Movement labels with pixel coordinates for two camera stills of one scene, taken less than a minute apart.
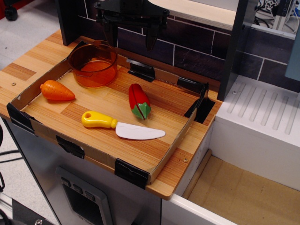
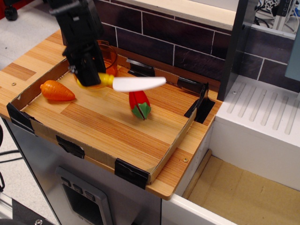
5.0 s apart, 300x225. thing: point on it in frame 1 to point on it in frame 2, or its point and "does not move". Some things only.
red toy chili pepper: (139, 102) does not move
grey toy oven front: (86, 191) does not move
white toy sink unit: (247, 172) does not move
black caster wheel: (11, 13) does not move
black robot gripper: (131, 11) to (82, 27)
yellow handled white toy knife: (92, 119) to (127, 84)
